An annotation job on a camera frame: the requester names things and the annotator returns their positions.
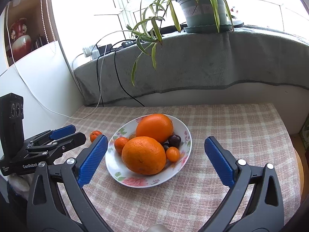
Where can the green plant pot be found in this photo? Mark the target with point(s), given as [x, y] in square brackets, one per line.
[200, 16]

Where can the green fleece cover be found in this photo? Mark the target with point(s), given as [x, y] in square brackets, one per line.
[197, 62]

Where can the white power strip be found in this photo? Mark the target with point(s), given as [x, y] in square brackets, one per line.
[91, 51]

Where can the black adapter on sill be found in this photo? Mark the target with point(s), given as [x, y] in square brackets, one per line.
[115, 47]

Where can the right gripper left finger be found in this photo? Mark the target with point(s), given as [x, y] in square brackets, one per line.
[46, 210]

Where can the floral white plate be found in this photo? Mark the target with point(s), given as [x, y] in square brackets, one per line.
[124, 176]

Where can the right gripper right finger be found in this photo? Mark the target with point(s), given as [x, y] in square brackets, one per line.
[264, 211]

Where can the large orange back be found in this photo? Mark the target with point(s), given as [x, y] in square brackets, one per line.
[156, 126]

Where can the mandarin with stem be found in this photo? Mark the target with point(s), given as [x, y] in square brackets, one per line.
[94, 135]

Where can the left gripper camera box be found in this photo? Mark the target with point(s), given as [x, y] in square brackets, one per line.
[12, 115]

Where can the orange kumquat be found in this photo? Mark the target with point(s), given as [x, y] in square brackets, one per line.
[172, 154]

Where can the large orange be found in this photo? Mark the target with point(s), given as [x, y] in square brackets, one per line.
[156, 126]
[144, 155]

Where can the brown longan fruit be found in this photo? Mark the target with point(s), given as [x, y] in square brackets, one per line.
[132, 136]

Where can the red ceramic vase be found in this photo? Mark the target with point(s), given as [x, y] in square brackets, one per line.
[21, 40]

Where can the large orange front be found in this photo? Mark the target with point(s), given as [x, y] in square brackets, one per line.
[144, 155]

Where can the spider plant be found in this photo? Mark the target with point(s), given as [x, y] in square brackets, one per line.
[163, 13]

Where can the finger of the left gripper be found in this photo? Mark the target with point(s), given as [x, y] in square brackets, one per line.
[56, 134]
[62, 144]

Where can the small mandarin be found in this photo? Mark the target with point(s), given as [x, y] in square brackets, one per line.
[119, 144]

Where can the dark plum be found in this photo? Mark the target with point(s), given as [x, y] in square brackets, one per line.
[174, 141]
[166, 146]

